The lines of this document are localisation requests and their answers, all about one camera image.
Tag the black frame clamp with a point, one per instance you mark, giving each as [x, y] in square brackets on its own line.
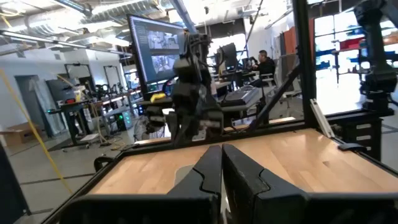
[351, 147]

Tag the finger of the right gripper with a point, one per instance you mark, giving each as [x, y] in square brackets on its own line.
[178, 130]
[190, 130]

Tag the white corner strip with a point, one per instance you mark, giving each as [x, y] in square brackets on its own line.
[321, 118]

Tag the black metal table frame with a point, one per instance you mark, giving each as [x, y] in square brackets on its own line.
[303, 62]

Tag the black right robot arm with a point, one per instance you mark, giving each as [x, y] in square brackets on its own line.
[197, 46]

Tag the large computer monitor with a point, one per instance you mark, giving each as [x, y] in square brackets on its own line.
[155, 49]

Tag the black standing desk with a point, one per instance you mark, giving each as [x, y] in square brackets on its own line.
[74, 107]

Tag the black background robot arm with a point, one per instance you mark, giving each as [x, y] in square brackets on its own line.
[376, 62]

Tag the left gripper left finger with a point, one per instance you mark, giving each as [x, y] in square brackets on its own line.
[205, 177]

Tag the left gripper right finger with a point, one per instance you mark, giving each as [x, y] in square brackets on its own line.
[242, 183]

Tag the computer keyboard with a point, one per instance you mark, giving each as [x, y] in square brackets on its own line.
[241, 96]

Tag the glowing computer tower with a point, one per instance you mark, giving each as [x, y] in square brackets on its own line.
[126, 119]

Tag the person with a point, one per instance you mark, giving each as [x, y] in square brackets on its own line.
[265, 67]

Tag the cardboard box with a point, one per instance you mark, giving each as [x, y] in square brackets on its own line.
[18, 133]

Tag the black drawer cabinet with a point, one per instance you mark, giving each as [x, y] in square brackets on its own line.
[357, 133]

